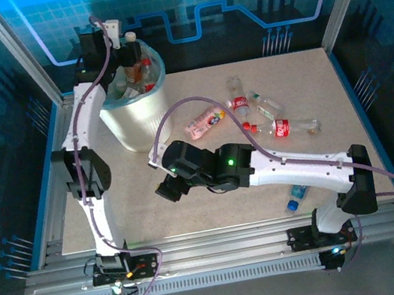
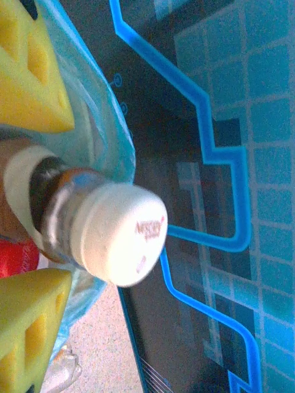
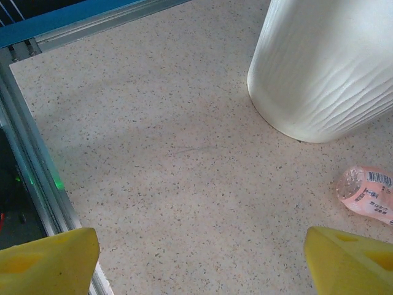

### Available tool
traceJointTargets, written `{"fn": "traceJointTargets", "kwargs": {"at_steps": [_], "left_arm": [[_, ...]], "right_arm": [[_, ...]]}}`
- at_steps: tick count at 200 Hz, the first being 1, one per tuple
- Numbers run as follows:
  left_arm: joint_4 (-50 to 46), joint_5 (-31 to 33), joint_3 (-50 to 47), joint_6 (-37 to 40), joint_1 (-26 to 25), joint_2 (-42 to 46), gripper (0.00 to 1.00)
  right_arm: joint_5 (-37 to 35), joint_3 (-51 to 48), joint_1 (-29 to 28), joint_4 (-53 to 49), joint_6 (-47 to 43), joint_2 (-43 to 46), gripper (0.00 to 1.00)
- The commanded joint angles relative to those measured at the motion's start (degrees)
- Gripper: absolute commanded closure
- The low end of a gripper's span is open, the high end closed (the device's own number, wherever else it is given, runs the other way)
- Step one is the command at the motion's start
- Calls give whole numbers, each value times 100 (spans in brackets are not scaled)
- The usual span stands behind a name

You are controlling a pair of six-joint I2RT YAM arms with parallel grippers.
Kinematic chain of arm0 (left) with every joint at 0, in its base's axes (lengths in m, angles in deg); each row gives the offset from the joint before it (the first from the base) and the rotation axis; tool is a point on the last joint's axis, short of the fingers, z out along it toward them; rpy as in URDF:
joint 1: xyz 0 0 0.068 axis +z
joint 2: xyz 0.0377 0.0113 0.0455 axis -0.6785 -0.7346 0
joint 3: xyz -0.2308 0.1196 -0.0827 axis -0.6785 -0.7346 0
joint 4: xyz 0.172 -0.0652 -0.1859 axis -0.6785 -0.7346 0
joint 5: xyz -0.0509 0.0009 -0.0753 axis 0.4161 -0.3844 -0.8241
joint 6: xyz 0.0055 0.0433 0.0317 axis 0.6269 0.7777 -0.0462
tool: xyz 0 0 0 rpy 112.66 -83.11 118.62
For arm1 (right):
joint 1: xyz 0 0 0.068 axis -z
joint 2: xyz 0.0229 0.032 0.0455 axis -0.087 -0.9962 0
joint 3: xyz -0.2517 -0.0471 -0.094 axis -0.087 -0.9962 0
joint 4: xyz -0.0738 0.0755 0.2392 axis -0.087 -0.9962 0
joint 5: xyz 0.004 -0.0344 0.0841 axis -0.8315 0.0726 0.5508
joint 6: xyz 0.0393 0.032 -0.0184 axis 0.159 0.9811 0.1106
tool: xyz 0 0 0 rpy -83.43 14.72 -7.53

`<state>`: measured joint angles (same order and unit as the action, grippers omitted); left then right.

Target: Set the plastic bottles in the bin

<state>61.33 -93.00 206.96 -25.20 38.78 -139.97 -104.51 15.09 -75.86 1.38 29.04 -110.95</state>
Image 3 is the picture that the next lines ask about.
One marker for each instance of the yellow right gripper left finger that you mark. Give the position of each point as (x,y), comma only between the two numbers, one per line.
(46,264)

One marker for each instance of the aluminium front frame rail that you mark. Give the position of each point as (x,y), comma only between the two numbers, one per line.
(33,138)

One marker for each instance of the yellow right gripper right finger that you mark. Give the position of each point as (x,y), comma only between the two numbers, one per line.
(350,267)

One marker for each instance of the pink plastic bottle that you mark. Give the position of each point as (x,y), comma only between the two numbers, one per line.
(365,190)

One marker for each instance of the aluminium side frame rail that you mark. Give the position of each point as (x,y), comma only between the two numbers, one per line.
(92,21)

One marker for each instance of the white ribbed plastic bin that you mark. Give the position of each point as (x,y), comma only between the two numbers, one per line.
(322,77)

